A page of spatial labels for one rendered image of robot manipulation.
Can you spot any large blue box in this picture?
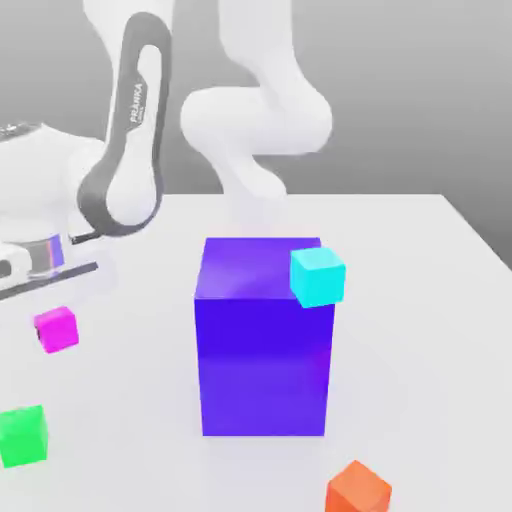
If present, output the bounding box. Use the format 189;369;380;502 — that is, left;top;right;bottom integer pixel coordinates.
193;236;336;438

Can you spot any small cyan cube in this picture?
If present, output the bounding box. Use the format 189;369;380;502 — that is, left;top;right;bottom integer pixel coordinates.
289;246;347;310

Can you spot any small orange cube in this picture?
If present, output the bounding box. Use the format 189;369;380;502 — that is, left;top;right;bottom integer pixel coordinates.
324;459;393;512

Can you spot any small green cube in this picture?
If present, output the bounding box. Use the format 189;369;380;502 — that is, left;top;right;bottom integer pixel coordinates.
0;404;49;469

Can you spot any small magenta cube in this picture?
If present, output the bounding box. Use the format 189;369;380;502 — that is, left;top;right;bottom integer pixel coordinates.
33;305;80;355

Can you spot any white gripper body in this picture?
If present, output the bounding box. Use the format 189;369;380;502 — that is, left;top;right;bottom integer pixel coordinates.
0;261;118;319

